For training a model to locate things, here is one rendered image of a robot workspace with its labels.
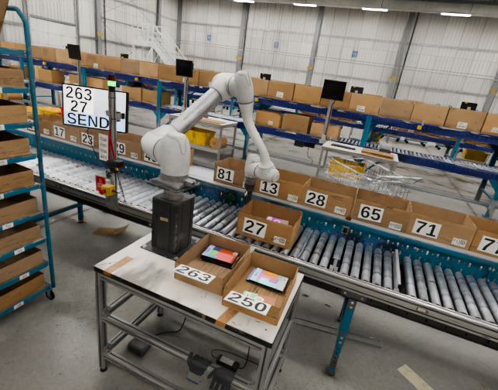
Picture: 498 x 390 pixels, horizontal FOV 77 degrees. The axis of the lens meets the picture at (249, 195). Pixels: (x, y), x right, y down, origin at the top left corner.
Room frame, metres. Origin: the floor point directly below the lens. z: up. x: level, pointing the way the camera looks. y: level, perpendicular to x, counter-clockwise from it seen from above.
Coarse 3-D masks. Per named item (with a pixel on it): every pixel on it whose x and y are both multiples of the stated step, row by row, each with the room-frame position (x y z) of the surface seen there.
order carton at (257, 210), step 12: (252, 204) 2.22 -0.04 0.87; (264, 204) 2.19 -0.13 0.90; (276, 204) 2.17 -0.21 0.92; (240, 216) 1.94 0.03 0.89; (252, 216) 1.91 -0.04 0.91; (264, 216) 2.19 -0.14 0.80; (276, 216) 2.16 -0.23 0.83; (288, 216) 2.13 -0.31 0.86; (300, 216) 2.02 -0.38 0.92; (240, 228) 1.94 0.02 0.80; (276, 228) 1.86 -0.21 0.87; (288, 228) 1.84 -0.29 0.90; (264, 240) 1.88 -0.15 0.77; (288, 240) 1.83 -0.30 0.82
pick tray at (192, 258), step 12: (204, 240) 1.66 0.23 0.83; (216, 240) 1.70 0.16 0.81; (228, 240) 1.68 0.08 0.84; (192, 252) 1.53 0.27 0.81; (240, 252) 1.65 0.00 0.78; (180, 264) 1.35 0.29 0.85; (192, 264) 1.50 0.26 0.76; (204, 264) 1.51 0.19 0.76; (240, 264) 1.49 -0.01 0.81; (180, 276) 1.35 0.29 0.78; (216, 276) 1.29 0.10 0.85; (228, 276) 1.33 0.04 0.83; (204, 288) 1.30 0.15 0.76; (216, 288) 1.28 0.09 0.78
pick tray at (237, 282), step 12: (252, 252) 1.57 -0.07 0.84; (252, 264) 1.57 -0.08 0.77; (264, 264) 1.54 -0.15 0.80; (276, 264) 1.52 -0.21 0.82; (288, 264) 1.50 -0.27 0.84; (240, 276) 1.43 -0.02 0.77; (288, 276) 1.50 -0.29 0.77; (228, 288) 1.27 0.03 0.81; (240, 288) 1.35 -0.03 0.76; (252, 288) 1.36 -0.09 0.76; (264, 288) 1.37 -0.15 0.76; (288, 288) 1.41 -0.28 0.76; (276, 300) 1.29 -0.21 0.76; (240, 312) 1.18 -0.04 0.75; (252, 312) 1.16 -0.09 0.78; (276, 312) 1.13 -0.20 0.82; (276, 324) 1.13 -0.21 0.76
